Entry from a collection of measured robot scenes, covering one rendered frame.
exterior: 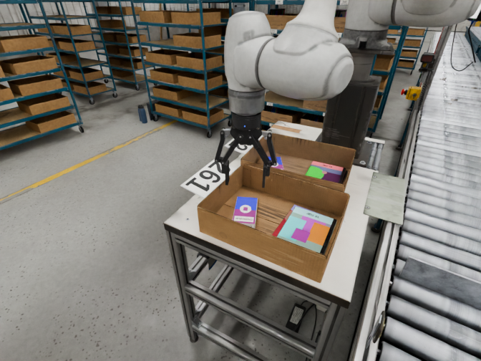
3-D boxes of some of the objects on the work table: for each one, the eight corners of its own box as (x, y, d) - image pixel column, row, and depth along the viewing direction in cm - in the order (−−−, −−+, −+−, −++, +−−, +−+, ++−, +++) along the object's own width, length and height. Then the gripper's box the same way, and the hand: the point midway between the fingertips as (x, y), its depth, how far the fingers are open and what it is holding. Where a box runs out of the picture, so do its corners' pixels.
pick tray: (266, 151, 128) (267, 131, 122) (351, 170, 114) (356, 149, 108) (239, 181, 107) (239, 159, 101) (339, 209, 93) (346, 185, 87)
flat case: (271, 247, 76) (272, 243, 75) (295, 209, 90) (295, 205, 89) (319, 266, 71) (320, 263, 70) (336, 223, 84) (337, 219, 83)
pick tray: (242, 185, 104) (242, 162, 99) (344, 218, 89) (351, 193, 83) (197, 231, 84) (195, 206, 78) (321, 284, 68) (328, 258, 63)
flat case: (299, 186, 101) (300, 183, 100) (312, 163, 115) (313, 160, 114) (337, 196, 96) (338, 193, 95) (345, 170, 110) (346, 167, 109)
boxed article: (257, 205, 93) (258, 198, 91) (254, 233, 83) (255, 224, 81) (237, 204, 94) (237, 196, 92) (231, 230, 83) (231, 222, 81)
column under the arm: (306, 154, 126) (317, 80, 107) (321, 133, 145) (332, 68, 126) (366, 167, 115) (389, 89, 97) (373, 144, 134) (394, 74, 116)
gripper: (291, 107, 70) (283, 179, 83) (205, 104, 73) (210, 174, 85) (292, 117, 64) (283, 194, 77) (198, 113, 66) (205, 188, 79)
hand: (245, 177), depth 80 cm, fingers open, 10 cm apart
